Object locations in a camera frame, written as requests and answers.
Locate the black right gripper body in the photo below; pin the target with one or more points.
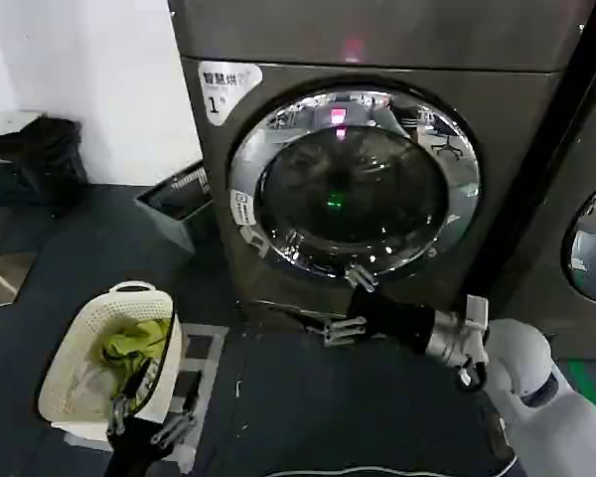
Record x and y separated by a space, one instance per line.
395 318

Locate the grey dryer with number sticker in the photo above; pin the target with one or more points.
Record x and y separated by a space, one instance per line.
288 40

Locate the chrome-rimmed round dryer door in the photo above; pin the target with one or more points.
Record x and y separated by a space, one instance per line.
593 248

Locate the grey dryer without number sticker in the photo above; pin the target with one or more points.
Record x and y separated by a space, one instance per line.
576 124

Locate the grey rectangular bin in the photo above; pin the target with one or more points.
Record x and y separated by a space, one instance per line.
176 218

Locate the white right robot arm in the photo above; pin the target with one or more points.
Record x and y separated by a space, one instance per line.
536 377

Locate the black white floor marker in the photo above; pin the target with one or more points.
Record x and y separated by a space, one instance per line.
198 348

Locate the white plastic laundry basket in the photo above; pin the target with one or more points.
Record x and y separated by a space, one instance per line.
79 348

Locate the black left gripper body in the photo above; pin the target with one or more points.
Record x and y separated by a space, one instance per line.
139 452

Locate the pale translucent garment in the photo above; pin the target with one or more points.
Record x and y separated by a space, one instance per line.
92 380

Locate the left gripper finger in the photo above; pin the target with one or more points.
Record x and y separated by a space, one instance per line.
179 422
124 402

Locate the green garment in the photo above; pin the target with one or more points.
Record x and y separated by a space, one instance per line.
136 335

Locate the round glass dryer door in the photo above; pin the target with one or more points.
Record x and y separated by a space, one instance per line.
352 199

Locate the black bag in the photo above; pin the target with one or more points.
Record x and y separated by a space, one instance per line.
40 159

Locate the dark robot torso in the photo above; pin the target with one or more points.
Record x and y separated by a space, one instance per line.
352 422

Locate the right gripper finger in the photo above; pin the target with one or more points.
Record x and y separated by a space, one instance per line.
360 278
342 330

